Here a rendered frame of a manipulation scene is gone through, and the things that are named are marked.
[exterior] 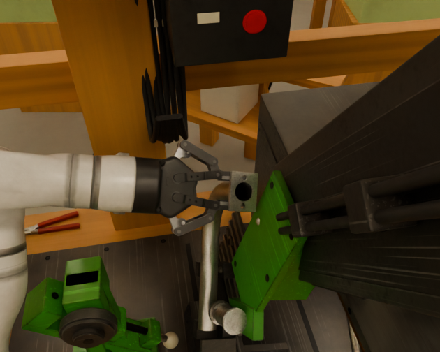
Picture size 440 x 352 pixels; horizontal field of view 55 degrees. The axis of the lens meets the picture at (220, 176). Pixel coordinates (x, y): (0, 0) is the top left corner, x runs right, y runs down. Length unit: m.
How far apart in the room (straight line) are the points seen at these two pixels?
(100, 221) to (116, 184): 0.53
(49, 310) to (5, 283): 0.08
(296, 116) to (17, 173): 0.44
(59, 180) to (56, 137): 2.31
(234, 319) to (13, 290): 0.30
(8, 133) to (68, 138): 0.40
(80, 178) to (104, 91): 0.27
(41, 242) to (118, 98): 0.43
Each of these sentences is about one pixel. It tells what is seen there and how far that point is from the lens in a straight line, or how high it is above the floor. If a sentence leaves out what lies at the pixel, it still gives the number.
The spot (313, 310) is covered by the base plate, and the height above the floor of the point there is 0.90.
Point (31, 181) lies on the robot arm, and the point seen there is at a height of 1.32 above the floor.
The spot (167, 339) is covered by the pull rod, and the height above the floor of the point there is 0.96.
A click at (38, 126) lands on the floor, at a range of 2.98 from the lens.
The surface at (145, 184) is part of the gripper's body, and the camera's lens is 0.54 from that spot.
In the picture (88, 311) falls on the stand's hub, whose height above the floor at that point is 1.16.
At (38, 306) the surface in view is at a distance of 0.64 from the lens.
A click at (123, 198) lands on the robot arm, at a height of 1.27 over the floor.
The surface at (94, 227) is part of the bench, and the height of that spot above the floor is 0.88.
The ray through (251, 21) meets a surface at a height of 1.41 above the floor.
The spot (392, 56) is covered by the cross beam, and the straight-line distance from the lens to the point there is 1.00.
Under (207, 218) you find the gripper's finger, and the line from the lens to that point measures 0.59.
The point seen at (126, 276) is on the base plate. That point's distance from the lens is 0.92.
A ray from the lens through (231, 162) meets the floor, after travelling 2.47.
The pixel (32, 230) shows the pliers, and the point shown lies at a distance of 1.08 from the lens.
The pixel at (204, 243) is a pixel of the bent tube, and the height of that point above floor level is 1.09.
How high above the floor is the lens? 1.66
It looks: 44 degrees down
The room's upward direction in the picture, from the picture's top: straight up
